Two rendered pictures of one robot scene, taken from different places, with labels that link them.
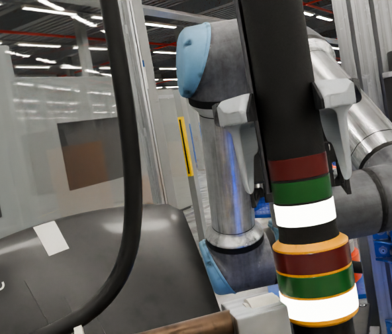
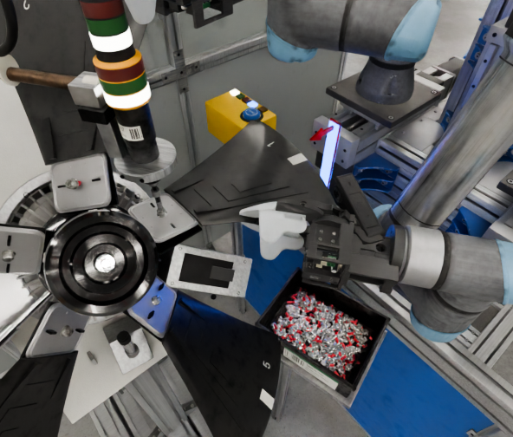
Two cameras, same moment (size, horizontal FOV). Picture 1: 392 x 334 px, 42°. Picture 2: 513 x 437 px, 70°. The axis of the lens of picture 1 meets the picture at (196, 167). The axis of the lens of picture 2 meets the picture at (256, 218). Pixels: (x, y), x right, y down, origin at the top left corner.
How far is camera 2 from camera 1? 34 cm
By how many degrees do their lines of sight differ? 51
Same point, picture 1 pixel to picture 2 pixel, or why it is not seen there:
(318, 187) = (98, 27)
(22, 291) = (37, 15)
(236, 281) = not seen: hidden behind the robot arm
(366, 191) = (333, 14)
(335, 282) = (112, 88)
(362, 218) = (321, 35)
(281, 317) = (91, 94)
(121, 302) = (81, 42)
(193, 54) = not seen: outside the picture
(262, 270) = not seen: hidden behind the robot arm
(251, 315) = (74, 86)
